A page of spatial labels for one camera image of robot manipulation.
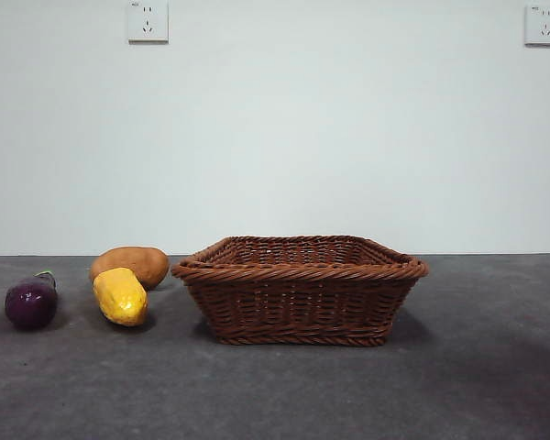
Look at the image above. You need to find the brown wicker basket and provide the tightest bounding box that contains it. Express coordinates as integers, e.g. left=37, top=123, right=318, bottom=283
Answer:
left=170, top=235, right=430, bottom=347

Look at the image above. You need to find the brown potato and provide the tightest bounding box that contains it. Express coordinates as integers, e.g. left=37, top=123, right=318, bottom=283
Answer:
left=89, top=246, right=171, bottom=291

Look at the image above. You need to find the purple eggplant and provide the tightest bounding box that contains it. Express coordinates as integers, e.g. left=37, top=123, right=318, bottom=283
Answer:
left=4, top=269, right=60, bottom=330

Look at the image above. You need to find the white wall socket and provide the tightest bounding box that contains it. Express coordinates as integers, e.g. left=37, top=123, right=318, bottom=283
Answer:
left=127, top=0, right=170, bottom=45
left=524, top=4, right=550, bottom=47

